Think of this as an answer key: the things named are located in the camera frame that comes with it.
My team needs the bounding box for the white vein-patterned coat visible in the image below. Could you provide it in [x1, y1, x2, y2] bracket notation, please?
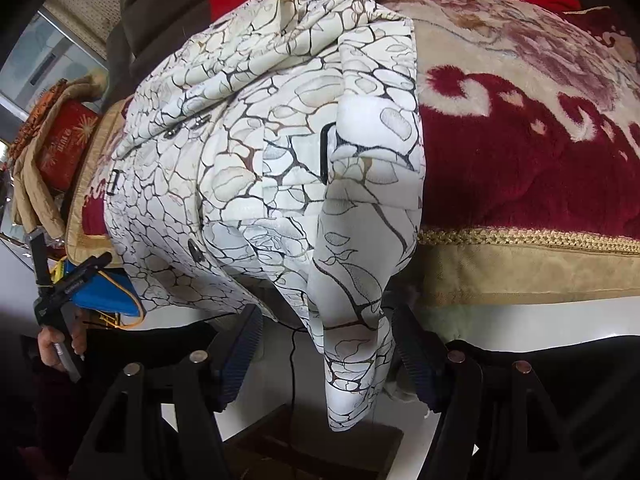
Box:
[102, 0, 426, 433]

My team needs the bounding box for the beige perforated sofa panel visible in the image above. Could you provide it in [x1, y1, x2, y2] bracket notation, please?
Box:
[42, 0, 131, 61]

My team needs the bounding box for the tan padded cloth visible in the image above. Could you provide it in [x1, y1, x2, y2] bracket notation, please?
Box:
[12, 72, 108, 231]

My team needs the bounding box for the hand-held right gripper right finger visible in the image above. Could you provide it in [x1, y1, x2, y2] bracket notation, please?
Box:
[389, 305, 576, 480]

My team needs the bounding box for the person's left hand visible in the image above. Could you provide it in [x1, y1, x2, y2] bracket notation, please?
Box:
[37, 317, 87, 373]

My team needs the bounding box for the red floral plush blanket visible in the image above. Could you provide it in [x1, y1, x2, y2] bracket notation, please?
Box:
[65, 0, 640, 306]

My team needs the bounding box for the black cable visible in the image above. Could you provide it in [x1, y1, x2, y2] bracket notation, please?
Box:
[80, 305, 396, 480]

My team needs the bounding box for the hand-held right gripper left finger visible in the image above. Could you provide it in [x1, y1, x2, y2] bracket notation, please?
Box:
[67, 302, 266, 480]

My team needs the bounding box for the brown wooden stool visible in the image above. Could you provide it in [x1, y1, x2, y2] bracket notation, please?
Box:
[220, 400, 406, 480]

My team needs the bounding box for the window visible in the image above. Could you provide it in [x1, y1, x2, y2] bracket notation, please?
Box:
[0, 10, 108, 146]

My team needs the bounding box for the blue flat pack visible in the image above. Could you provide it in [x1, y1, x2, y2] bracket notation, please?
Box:
[52, 260, 146, 331]

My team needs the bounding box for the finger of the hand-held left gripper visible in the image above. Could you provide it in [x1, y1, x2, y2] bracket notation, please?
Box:
[27, 227, 53, 293]
[55, 252, 113, 298]

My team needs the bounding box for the orange patterned cloth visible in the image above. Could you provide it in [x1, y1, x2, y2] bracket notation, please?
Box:
[10, 82, 68, 161]

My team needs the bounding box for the brown leather sofa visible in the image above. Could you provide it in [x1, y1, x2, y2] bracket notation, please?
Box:
[102, 0, 640, 111]

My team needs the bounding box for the black clothing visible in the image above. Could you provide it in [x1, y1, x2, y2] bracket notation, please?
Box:
[80, 317, 640, 480]

